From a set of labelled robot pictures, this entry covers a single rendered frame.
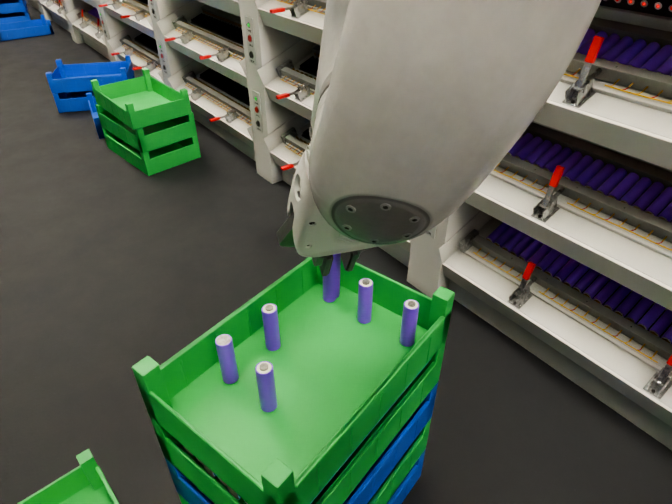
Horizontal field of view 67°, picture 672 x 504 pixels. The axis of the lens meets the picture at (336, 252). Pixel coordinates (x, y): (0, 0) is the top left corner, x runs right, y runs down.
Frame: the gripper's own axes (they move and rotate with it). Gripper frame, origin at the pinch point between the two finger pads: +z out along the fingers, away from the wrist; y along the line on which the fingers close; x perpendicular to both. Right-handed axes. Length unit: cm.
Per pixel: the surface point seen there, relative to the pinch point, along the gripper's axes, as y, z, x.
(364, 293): 5.2, 12.1, -0.5
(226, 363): -12.4, 11.4, -5.6
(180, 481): -20.1, 23.6, -15.0
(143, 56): -26, 125, 171
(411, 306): 9.3, 8.9, -4.4
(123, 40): -35, 133, 192
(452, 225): 37, 42, 21
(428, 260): 34, 53, 19
